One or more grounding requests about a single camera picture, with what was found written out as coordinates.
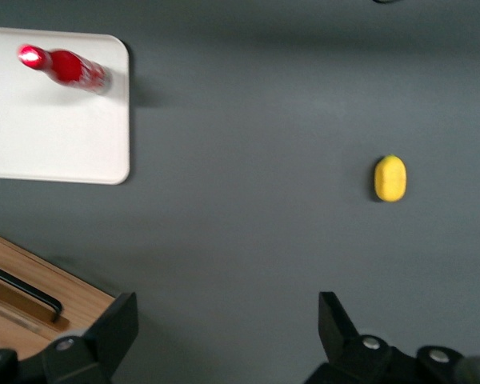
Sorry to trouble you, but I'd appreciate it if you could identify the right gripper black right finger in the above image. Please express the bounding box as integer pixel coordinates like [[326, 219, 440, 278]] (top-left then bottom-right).
[[303, 291, 422, 384]]

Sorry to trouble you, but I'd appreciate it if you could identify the white rectangular tray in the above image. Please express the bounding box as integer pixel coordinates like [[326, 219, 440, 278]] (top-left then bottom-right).
[[0, 26, 131, 186]]

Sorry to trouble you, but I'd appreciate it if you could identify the yellow lemon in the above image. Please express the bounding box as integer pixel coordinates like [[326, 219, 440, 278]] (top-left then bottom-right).
[[373, 154, 409, 203]]

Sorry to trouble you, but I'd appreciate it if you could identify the wooden drawer cabinet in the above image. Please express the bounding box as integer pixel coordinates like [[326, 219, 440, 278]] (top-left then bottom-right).
[[0, 230, 119, 361]]

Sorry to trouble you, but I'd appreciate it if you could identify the black metal drawer handle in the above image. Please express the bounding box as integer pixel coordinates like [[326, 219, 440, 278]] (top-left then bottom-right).
[[0, 260, 64, 324]]

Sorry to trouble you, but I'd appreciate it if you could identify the red coke bottle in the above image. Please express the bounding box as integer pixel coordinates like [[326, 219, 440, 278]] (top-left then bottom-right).
[[16, 42, 114, 97]]

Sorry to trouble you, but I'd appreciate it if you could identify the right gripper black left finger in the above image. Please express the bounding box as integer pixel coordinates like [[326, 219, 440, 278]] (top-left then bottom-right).
[[42, 291, 140, 384]]

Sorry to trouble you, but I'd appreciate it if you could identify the wooden drawer front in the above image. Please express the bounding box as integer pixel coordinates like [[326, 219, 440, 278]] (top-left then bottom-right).
[[0, 235, 119, 361]]

